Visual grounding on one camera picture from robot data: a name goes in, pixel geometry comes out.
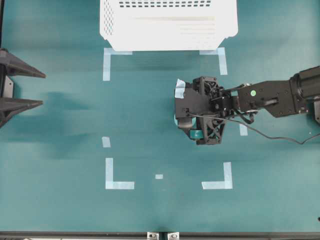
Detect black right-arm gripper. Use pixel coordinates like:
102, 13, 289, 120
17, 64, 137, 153
189, 76, 242, 145

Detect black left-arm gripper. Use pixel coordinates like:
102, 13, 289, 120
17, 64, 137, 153
0, 48, 46, 128

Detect light green tape roll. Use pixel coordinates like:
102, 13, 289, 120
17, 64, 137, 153
173, 114, 197, 129

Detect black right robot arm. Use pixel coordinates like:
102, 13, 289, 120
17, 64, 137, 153
175, 66, 320, 145

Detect small blue tape strip right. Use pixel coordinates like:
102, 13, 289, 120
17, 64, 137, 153
239, 124, 248, 136

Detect small blue tape strip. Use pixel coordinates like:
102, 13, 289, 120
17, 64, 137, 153
101, 136, 111, 148
239, 124, 248, 136

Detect blue tape corner top right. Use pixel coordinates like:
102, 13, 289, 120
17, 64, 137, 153
199, 47, 228, 76

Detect blue tape corner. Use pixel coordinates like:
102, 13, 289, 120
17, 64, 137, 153
199, 47, 228, 76
105, 157, 135, 190
102, 48, 133, 82
201, 162, 233, 190

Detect blue tape corner bottom right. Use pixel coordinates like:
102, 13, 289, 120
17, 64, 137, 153
201, 162, 233, 190

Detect tiny blue tape square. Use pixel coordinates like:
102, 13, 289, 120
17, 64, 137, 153
155, 174, 164, 180

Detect blue tape corner top left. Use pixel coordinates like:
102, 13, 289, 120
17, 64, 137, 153
102, 48, 133, 82

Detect small blue tape strip left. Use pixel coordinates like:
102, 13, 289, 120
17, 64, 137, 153
101, 136, 111, 148

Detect white perforated plastic basket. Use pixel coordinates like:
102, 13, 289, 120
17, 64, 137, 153
99, 0, 238, 52

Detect blue tape corner bottom left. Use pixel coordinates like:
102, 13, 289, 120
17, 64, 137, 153
105, 157, 135, 190

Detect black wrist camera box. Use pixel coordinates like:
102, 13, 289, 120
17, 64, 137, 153
174, 77, 211, 130

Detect black camera cable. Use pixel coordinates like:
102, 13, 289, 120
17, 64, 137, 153
187, 111, 320, 145

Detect metal bracket right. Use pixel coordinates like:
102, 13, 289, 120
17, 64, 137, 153
167, 232, 180, 240

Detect metal bracket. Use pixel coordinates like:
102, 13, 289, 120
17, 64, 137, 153
167, 232, 180, 240
146, 232, 160, 240

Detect metal bracket left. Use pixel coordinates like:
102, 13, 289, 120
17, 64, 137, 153
146, 232, 160, 240

